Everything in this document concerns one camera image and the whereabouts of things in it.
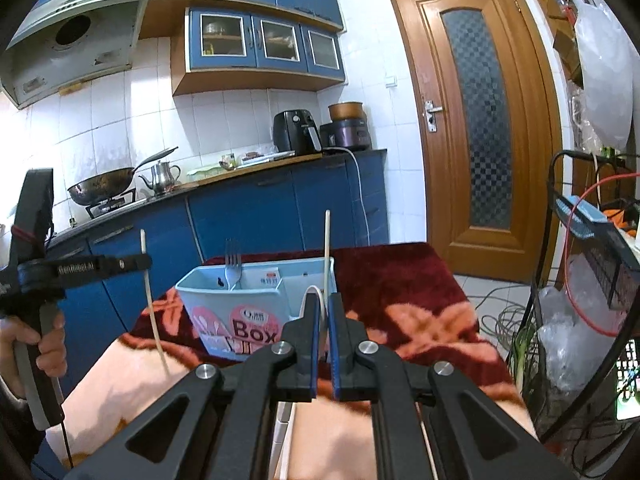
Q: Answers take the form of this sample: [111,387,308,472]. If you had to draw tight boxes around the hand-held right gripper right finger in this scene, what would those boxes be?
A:
[327,291,576,480]

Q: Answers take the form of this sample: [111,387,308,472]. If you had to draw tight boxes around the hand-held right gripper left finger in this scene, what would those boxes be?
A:
[62,292,323,480]

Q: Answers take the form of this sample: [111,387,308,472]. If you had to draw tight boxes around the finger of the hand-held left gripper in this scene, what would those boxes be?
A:
[97,254,153,277]

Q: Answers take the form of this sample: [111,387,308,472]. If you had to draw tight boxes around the wooden chopstick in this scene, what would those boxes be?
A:
[139,230,169,374]
[322,210,332,302]

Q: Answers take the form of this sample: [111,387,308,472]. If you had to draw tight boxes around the light blue utensil box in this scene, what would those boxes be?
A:
[175,255,337,363]

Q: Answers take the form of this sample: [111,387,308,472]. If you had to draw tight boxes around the person's left forearm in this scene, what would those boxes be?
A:
[0,377,47,480]

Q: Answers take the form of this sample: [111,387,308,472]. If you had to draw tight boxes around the person's left hand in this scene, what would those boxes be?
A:
[0,311,69,401]

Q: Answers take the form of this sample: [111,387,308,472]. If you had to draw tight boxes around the white spoon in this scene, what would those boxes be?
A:
[299,285,327,320]

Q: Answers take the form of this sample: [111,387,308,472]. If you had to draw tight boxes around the gas stove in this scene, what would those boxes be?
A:
[84,188,139,219]

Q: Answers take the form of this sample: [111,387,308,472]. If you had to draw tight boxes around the dark wok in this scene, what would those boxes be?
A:
[67,146,180,206]

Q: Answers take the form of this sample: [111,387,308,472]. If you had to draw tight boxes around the red floral blanket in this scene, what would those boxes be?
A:
[45,242,540,480]

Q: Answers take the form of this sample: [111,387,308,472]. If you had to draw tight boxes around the steel kettle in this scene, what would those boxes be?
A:
[138,159,182,196]

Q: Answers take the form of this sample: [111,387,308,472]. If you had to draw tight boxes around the steel fork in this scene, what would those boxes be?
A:
[223,238,244,291]

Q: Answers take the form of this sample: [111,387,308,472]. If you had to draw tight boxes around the green container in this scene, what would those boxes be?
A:
[187,164,227,182]

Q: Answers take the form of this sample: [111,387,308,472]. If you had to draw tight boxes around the blue lower kitchen cabinets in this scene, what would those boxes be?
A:
[32,148,390,476]

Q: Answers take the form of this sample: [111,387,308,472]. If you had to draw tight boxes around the grey range hood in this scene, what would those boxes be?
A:
[0,0,157,109]

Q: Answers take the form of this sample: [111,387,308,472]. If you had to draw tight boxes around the green onions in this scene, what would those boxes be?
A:
[509,319,540,397]

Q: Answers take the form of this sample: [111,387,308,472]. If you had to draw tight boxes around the wooden door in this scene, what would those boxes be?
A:
[387,0,567,284]

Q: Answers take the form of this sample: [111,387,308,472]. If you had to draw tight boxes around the black air fryer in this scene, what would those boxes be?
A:
[272,110,322,155]

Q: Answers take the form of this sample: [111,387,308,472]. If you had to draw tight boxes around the dark rice cooker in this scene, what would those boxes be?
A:
[319,119,374,152]

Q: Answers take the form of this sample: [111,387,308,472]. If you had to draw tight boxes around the clear plastic bags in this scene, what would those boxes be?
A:
[536,254,628,393]

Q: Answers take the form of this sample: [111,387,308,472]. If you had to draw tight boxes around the brown pot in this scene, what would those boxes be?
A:
[328,101,365,122]

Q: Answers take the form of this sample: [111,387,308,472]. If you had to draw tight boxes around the blue glass-door cabinet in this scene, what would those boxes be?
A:
[171,7,347,97]

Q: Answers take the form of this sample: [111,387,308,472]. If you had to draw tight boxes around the blue basket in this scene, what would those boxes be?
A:
[553,194,622,242]

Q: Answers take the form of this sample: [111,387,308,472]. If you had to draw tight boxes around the lit phone screen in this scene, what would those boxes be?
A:
[614,339,640,422]

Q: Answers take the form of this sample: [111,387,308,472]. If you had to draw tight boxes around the orange vegetable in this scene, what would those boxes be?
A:
[601,204,640,235]

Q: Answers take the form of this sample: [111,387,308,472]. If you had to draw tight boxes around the white plastic bag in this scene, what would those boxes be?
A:
[571,0,637,152]

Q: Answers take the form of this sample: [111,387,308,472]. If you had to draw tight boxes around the white power cable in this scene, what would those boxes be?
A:
[322,146,372,249]

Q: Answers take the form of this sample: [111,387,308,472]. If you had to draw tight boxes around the tangled floor cables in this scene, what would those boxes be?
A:
[469,284,542,363]

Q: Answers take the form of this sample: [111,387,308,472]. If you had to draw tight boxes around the red cable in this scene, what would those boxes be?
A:
[561,172,640,339]

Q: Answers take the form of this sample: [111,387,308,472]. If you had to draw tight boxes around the metal door handle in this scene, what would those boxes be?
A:
[423,99,445,134]

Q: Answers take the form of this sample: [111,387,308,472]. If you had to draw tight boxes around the black wire rack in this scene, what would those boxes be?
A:
[505,149,640,463]

